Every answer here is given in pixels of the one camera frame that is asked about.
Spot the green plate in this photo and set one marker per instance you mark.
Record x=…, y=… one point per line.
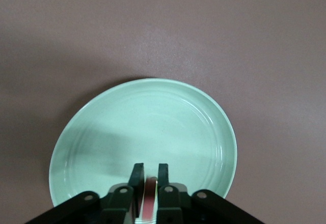
x=142, y=132

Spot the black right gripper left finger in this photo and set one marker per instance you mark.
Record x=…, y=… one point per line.
x=114, y=206

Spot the brown table cover sheet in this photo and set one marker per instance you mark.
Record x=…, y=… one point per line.
x=163, y=30

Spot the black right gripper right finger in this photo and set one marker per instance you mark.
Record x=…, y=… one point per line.
x=173, y=206

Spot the red foam letter Q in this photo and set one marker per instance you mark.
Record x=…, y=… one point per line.
x=149, y=198

